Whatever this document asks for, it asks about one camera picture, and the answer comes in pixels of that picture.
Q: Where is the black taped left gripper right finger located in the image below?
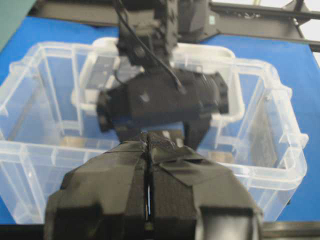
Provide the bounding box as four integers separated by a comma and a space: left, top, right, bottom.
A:
146, 133, 263, 240

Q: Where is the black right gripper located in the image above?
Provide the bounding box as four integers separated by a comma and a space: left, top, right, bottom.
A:
96, 69, 229, 150

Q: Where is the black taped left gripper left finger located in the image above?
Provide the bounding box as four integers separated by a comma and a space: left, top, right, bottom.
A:
43, 133, 147, 240

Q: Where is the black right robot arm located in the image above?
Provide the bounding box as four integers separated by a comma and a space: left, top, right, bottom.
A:
96, 0, 262, 240

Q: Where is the clear plastic storage case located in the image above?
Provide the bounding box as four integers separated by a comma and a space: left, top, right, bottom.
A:
0, 37, 309, 224

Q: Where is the blue table mat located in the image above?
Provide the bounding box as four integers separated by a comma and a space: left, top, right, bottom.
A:
0, 17, 320, 222

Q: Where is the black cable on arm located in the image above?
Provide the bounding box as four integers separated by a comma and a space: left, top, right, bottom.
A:
111, 0, 187, 95

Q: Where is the black aluminium frame rail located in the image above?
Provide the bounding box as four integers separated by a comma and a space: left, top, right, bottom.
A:
28, 0, 320, 53

